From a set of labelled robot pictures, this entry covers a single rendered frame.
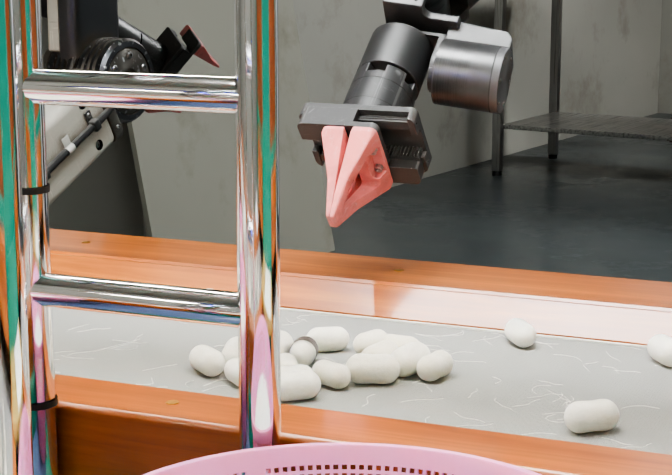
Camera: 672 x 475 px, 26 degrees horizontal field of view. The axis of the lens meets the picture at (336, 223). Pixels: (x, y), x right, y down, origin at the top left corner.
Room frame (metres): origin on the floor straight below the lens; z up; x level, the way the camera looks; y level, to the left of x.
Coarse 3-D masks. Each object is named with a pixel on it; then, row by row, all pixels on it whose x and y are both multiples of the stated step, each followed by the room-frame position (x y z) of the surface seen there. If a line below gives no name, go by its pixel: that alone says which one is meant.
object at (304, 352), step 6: (300, 342) 1.01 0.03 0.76; (306, 342) 1.02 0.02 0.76; (294, 348) 1.01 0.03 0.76; (300, 348) 1.01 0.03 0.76; (306, 348) 1.01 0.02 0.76; (312, 348) 1.01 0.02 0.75; (294, 354) 1.01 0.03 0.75; (300, 354) 1.01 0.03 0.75; (306, 354) 1.01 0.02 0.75; (312, 354) 1.01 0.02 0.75; (300, 360) 1.01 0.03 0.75; (306, 360) 1.01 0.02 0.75; (312, 360) 1.01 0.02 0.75
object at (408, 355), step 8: (408, 344) 1.00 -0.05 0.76; (416, 344) 1.00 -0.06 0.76; (424, 344) 1.01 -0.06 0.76; (392, 352) 0.99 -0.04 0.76; (400, 352) 0.99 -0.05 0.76; (408, 352) 0.99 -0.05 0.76; (416, 352) 0.99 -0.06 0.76; (424, 352) 1.00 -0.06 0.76; (400, 360) 0.98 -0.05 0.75; (408, 360) 0.98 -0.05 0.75; (416, 360) 0.99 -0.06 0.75; (400, 368) 0.98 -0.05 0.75; (408, 368) 0.98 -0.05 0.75; (400, 376) 0.99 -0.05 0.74; (408, 376) 0.99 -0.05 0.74
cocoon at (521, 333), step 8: (512, 320) 1.08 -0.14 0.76; (520, 320) 1.08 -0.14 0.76; (512, 328) 1.07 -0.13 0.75; (520, 328) 1.06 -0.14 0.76; (528, 328) 1.06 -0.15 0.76; (512, 336) 1.07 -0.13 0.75; (520, 336) 1.06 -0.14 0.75; (528, 336) 1.06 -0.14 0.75; (520, 344) 1.06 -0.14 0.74; (528, 344) 1.06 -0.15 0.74
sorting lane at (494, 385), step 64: (64, 320) 1.15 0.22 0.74; (128, 320) 1.15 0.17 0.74; (320, 320) 1.15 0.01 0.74; (384, 320) 1.15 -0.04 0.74; (192, 384) 0.97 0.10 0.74; (384, 384) 0.97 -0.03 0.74; (448, 384) 0.97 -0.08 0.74; (512, 384) 0.97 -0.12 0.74; (576, 384) 0.97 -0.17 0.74; (640, 384) 0.97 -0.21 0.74; (640, 448) 0.84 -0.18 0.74
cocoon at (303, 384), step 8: (288, 376) 0.93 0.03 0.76; (296, 376) 0.93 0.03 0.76; (304, 376) 0.93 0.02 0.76; (312, 376) 0.94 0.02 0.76; (288, 384) 0.93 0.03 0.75; (296, 384) 0.93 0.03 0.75; (304, 384) 0.93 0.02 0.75; (312, 384) 0.93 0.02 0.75; (320, 384) 0.94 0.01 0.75; (288, 392) 0.93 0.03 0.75; (296, 392) 0.93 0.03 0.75; (304, 392) 0.93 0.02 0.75; (312, 392) 0.93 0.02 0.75; (288, 400) 0.93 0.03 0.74
